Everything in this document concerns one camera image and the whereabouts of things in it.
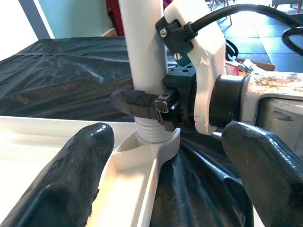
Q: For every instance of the grey door frame post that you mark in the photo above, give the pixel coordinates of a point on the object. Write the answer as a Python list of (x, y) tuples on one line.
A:
[(35, 19)]

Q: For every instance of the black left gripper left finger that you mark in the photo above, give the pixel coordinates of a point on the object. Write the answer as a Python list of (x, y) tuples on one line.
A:
[(61, 182)]

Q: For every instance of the white plastic table top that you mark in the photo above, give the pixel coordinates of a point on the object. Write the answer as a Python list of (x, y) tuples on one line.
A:
[(127, 179)]

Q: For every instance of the black plastic table cover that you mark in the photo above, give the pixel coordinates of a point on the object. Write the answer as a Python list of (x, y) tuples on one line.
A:
[(59, 78)]

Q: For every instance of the white plastic table leg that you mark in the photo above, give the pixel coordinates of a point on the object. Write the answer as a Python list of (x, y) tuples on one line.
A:
[(144, 47)]

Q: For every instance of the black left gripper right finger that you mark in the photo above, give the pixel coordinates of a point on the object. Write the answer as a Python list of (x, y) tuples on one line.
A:
[(274, 182)]

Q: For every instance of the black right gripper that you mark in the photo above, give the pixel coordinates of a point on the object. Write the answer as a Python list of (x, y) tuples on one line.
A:
[(187, 94)]

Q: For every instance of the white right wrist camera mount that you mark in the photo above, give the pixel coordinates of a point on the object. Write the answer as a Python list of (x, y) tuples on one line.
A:
[(208, 61)]

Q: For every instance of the dark red cloth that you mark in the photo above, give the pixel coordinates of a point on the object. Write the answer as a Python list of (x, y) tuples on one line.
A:
[(116, 16)]

